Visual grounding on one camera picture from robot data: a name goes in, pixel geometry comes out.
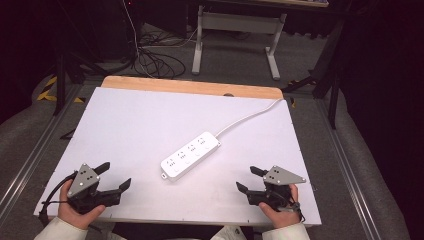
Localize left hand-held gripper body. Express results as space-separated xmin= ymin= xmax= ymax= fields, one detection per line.
xmin=66 ymin=162 xmax=123 ymax=215

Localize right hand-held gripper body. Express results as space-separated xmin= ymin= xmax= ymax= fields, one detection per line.
xmin=247 ymin=165 xmax=307 ymax=213

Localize person's left hand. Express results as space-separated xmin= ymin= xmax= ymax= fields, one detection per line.
xmin=57 ymin=179 xmax=107 ymax=231

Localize person's right hand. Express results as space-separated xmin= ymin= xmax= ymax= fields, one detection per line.
xmin=258 ymin=183 xmax=302 ymax=230

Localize white power strip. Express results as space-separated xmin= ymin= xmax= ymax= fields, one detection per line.
xmin=160 ymin=131 xmax=222 ymax=183

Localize person's dark clothing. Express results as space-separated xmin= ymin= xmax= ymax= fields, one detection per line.
xmin=111 ymin=222 xmax=264 ymax=240

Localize black metal stand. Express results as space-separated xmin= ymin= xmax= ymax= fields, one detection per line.
xmin=281 ymin=19 xmax=348 ymax=129
xmin=53 ymin=49 xmax=111 ymax=116

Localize yellow black floor tape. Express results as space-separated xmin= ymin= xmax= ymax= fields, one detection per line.
xmin=36 ymin=75 xmax=86 ymax=104

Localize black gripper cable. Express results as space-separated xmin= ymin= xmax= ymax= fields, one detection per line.
xmin=38 ymin=171 xmax=79 ymax=228
xmin=278 ymin=191 xmax=306 ymax=224

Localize white power strip cable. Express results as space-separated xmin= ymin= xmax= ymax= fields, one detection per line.
xmin=214 ymin=97 xmax=285 ymax=139

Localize aluminium floor rail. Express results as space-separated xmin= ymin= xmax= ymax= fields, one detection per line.
xmin=314 ymin=98 xmax=381 ymax=240
xmin=0 ymin=83 xmax=84 ymax=214

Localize black floor cables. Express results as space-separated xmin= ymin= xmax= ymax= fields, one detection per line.
xmin=131 ymin=31 xmax=187 ymax=80

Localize thin white floor cable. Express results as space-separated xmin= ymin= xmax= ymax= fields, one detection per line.
xmin=121 ymin=0 xmax=158 ymax=79

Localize grey metal frame desk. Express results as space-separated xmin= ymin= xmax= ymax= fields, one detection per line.
xmin=191 ymin=0 xmax=329 ymax=81

